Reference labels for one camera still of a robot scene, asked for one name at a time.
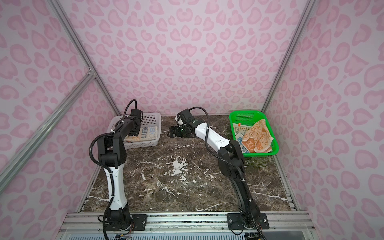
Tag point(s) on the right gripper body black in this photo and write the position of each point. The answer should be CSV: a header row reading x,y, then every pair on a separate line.
x,y
185,132

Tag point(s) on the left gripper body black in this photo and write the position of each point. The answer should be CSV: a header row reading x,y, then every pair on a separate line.
x,y
136,132

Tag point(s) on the white perforated plastic basket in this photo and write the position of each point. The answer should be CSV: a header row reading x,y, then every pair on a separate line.
x,y
149,120

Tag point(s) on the rabbit print towel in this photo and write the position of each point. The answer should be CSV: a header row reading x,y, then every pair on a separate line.
x,y
145,134

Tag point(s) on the green plastic basket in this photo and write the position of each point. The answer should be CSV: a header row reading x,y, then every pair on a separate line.
x,y
249,118

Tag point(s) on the blue bunny print towel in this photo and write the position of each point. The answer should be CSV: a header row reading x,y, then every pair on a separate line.
x,y
240,131

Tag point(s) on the orange patterned towel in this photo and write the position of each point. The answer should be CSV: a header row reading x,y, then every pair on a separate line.
x,y
258,139

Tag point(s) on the left diagonal aluminium strut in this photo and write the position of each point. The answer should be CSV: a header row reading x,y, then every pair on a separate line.
x,y
19,160

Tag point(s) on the left corner aluminium post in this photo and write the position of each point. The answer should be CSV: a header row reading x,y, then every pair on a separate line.
x,y
84,55

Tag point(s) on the corner aluminium post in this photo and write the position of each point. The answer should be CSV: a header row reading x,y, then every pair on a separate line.
x,y
308,11
84,55

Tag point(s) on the right corner aluminium post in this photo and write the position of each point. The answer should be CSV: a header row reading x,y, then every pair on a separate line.
x,y
308,11

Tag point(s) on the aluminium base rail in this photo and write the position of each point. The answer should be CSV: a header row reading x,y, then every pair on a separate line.
x,y
288,225

